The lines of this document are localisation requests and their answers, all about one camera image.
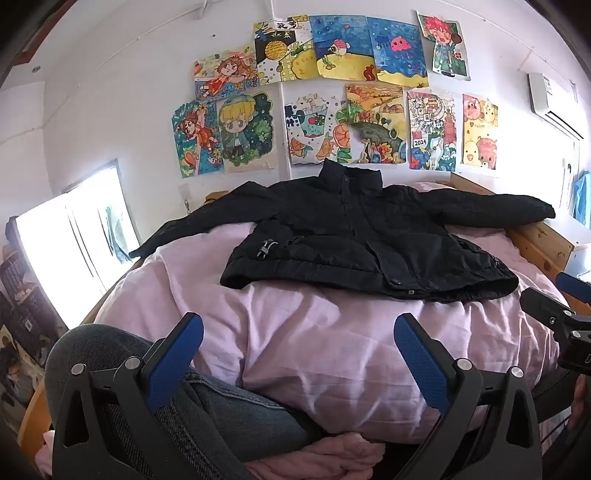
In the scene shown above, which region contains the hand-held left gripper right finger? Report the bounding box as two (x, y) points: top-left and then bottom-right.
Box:
(394, 313), (544, 480)

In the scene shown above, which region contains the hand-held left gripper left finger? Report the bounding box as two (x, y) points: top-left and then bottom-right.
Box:
(51, 312), (205, 480)

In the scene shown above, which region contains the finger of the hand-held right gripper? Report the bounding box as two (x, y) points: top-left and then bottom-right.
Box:
(519, 287), (578, 333)
(555, 272), (591, 298)

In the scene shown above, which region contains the black puffer jacket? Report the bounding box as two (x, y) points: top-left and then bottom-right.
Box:
(128, 159), (556, 304)

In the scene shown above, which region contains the person's leg in grey jeans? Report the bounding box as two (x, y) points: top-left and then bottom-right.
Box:
(44, 323), (320, 480)

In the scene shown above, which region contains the blue hanging cloth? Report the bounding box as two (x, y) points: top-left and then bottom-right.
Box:
(573, 170), (591, 230)

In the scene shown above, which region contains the white hanging paper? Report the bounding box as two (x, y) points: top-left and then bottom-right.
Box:
(560, 158), (576, 209)

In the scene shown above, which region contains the pink blanket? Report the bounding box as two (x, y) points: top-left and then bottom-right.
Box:
(95, 182), (571, 444)

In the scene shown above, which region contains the pink cloth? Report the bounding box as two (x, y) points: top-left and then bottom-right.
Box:
(244, 431), (389, 480)

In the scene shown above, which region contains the cluttered dark shelf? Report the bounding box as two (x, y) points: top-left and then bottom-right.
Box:
(0, 244), (70, 418)

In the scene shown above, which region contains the bright window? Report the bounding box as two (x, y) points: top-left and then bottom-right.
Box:
(13, 159), (142, 329)

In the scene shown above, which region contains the yellow piglets drawing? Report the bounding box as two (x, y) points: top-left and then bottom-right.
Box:
(462, 93), (500, 171)

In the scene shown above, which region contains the white air conditioner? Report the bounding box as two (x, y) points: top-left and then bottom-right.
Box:
(527, 72), (587, 141)

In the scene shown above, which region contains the dragon and buildings drawing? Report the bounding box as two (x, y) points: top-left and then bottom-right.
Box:
(406, 89), (458, 172)

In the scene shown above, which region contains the swimming girl drawing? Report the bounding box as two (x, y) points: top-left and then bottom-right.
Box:
(171, 99), (221, 179)

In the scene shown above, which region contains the blond boy drawing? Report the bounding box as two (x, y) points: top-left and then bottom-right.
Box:
(215, 90), (278, 174)

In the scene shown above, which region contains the landscape drawing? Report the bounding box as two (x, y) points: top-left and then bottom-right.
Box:
(345, 83), (410, 165)

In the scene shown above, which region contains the drink and orange slices drawing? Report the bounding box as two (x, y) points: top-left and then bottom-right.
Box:
(283, 88), (352, 166)

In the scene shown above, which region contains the red-haired figure drawing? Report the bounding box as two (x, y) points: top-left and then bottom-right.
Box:
(416, 11), (471, 82)

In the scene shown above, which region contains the pink jellyfish drawing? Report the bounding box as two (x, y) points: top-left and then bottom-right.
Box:
(366, 17), (430, 88)

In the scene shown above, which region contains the orange-haired girl drawing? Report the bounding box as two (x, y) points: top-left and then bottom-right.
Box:
(194, 50), (258, 100)

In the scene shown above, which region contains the fish on sand drawing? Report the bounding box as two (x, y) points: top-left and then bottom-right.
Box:
(308, 15), (376, 80)

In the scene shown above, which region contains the pineapple drawing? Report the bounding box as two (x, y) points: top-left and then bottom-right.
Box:
(253, 16), (318, 86)

